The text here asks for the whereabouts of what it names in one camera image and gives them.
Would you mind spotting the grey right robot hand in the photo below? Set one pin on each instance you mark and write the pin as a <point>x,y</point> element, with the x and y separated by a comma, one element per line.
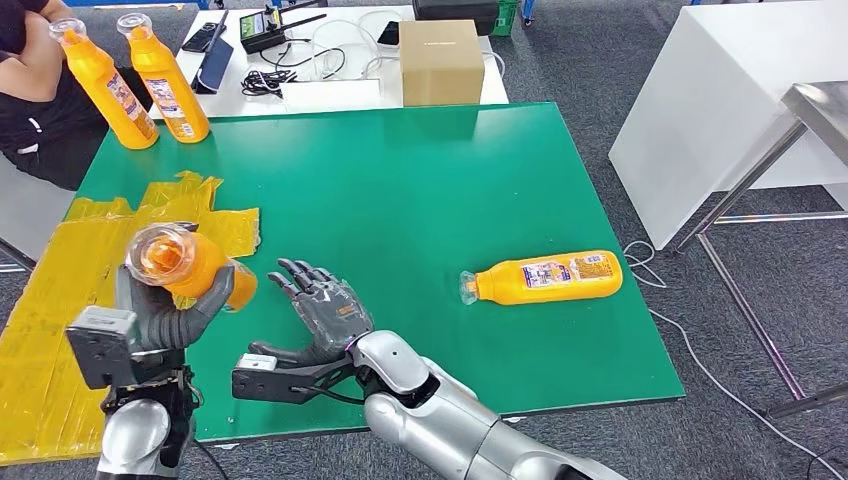
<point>328,318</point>

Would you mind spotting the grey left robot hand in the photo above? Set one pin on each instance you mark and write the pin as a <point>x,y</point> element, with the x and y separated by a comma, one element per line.
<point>162,324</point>

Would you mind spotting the orange detergent bottle clear cap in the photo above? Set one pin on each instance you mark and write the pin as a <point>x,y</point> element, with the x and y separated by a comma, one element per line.
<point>192,272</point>
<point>109,93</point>
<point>550,291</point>
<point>166,86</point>

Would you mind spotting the black phone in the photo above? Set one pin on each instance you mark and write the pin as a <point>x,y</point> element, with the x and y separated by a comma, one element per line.
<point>199,38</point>

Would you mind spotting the yellow tape patch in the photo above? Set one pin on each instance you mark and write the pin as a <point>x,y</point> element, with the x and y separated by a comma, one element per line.
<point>60,278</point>

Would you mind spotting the white bench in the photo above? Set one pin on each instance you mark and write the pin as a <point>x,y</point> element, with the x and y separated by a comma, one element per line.
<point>26,212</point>

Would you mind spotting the person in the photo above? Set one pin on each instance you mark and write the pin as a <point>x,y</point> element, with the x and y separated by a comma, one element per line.
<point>53,132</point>

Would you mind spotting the white table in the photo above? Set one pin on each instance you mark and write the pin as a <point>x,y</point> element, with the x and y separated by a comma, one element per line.
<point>232,106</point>

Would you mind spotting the dark blue tablet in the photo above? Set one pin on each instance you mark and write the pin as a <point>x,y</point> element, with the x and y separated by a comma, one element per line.
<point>215,66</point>

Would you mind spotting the brown cardboard box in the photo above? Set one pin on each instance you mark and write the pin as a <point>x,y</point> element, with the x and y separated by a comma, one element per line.
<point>440,66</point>

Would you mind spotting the black device with antennas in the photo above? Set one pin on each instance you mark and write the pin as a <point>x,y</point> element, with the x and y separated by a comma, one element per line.
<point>262,36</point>

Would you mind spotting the black flat object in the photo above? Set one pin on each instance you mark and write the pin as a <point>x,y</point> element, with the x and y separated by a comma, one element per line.
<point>389,34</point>

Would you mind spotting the black case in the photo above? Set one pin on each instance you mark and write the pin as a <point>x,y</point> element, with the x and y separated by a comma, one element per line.
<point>457,8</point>

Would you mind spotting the green crate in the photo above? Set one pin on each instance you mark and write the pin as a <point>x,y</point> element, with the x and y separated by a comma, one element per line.
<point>507,16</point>

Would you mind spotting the white cabinet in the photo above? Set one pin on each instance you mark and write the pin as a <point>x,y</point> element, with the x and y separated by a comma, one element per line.
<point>715,99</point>

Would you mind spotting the steel table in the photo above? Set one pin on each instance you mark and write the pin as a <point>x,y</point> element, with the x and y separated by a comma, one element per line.
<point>821,112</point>

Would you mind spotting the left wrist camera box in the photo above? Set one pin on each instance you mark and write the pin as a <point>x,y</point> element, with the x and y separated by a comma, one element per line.
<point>99,344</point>

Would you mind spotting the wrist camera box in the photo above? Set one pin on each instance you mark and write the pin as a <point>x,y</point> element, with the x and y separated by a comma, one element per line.
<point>258,362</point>
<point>99,344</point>

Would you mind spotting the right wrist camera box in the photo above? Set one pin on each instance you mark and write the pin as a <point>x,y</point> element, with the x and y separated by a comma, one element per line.
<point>258,362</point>

